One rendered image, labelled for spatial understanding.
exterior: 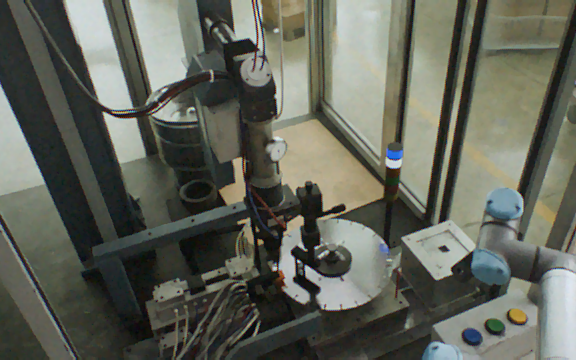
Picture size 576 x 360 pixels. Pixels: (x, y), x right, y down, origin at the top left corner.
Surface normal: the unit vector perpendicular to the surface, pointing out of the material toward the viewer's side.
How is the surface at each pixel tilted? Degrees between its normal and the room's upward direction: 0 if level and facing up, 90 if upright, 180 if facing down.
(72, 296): 0
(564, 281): 14
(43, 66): 89
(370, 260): 0
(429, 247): 0
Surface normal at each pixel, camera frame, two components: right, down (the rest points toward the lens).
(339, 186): -0.04, -0.77
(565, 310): -0.02, -0.90
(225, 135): 0.40, 0.57
